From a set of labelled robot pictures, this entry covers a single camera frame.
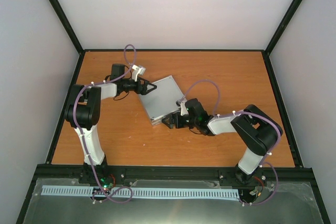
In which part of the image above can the right connector with wires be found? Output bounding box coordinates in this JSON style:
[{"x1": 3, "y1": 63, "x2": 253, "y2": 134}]
[{"x1": 251, "y1": 176, "x2": 279, "y2": 205}]

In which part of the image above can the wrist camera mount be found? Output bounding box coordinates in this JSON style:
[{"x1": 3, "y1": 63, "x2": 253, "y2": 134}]
[
  {"x1": 131, "y1": 65, "x2": 146, "y2": 81},
  {"x1": 176, "y1": 99, "x2": 188, "y2": 116}
]

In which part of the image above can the black aluminium frame rail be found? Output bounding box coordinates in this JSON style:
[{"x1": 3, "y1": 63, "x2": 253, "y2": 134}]
[{"x1": 34, "y1": 165, "x2": 314, "y2": 187}]

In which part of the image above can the light blue cable duct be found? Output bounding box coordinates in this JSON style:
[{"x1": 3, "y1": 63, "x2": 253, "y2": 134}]
[{"x1": 40, "y1": 185, "x2": 239, "y2": 201}]

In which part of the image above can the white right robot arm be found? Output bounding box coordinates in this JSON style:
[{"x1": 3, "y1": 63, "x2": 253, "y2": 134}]
[{"x1": 162, "y1": 99, "x2": 283, "y2": 185}]

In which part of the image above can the left controller board with LED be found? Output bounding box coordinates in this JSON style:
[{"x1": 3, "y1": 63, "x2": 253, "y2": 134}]
[{"x1": 100, "y1": 174, "x2": 116, "y2": 191}]

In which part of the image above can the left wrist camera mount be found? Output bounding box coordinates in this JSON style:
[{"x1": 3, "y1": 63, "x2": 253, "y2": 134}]
[{"x1": 131, "y1": 65, "x2": 146, "y2": 81}]

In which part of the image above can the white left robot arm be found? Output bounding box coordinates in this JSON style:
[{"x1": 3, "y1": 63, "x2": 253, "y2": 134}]
[{"x1": 65, "y1": 63, "x2": 157, "y2": 184}]

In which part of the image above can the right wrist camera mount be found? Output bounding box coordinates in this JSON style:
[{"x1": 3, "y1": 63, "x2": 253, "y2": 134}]
[{"x1": 176, "y1": 99, "x2": 188, "y2": 116}]

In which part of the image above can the aluminium poker set case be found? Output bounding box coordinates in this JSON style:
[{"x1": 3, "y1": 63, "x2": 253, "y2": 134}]
[{"x1": 138, "y1": 76, "x2": 183, "y2": 126}]

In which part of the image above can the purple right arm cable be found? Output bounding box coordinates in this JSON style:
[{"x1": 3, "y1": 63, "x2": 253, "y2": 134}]
[{"x1": 177, "y1": 80, "x2": 284, "y2": 207}]

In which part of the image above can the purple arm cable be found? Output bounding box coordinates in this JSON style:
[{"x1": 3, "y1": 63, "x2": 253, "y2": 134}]
[
  {"x1": 177, "y1": 80, "x2": 284, "y2": 207},
  {"x1": 72, "y1": 44, "x2": 137, "y2": 204}
]

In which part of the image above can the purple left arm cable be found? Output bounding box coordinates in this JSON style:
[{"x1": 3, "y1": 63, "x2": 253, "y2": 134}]
[{"x1": 72, "y1": 44, "x2": 137, "y2": 204}]

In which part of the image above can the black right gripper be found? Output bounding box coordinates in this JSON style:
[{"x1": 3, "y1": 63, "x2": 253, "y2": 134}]
[{"x1": 162, "y1": 114, "x2": 198, "y2": 130}]

